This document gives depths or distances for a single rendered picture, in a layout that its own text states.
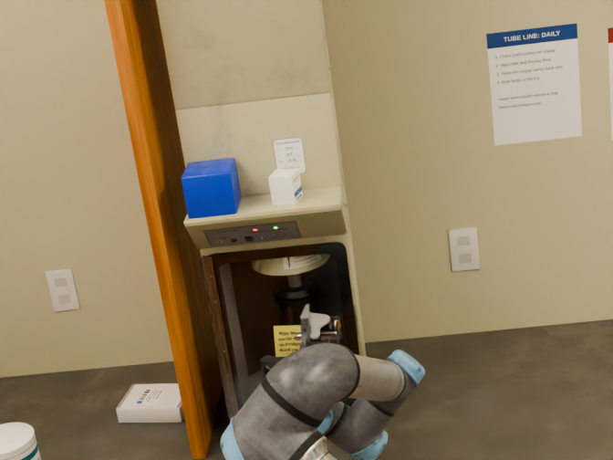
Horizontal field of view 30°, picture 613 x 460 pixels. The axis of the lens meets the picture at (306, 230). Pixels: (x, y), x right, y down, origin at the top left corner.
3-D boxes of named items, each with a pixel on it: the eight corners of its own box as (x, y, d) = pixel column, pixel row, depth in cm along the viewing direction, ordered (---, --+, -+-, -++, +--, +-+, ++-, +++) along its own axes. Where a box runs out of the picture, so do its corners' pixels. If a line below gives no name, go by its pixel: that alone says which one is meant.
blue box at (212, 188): (194, 202, 240) (187, 162, 237) (242, 197, 239) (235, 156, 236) (188, 219, 231) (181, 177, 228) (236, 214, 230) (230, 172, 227)
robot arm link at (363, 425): (403, 427, 215) (358, 395, 213) (368, 474, 217) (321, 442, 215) (397, 412, 223) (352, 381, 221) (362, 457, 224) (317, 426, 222)
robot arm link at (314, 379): (296, 317, 178) (396, 341, 223) (254, 371, 180) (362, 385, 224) (349, 363, 174) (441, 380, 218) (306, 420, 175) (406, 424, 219)
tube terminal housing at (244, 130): (242, 381, 285) (191, 80, 257) (371, 370, 282) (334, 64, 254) (231, 434, 261) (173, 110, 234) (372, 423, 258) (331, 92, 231)
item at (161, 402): (135, 397, 284) (132, 383, 283) (196, 396, 280) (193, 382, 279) (118, 423, 273) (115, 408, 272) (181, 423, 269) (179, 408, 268)
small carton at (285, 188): (279, 196, 237) (275, 169, 235) (303, 195, 235) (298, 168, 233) (272, 204, 232) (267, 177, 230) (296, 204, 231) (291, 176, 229)
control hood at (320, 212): (198, 245, 245) (190, 202, 241) (348, 229, 242) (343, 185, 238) (190, 266, 234) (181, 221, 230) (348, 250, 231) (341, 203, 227)
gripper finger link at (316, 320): (329, 302, 242) (332, 341, 237) (302, 305, 242) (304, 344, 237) (327, 296, 239) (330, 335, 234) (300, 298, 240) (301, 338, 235)
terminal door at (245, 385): (232, 416, 259) (203, 254, 245) (366, 405, 256) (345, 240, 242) (232, 418, 258) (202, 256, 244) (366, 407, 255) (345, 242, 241)
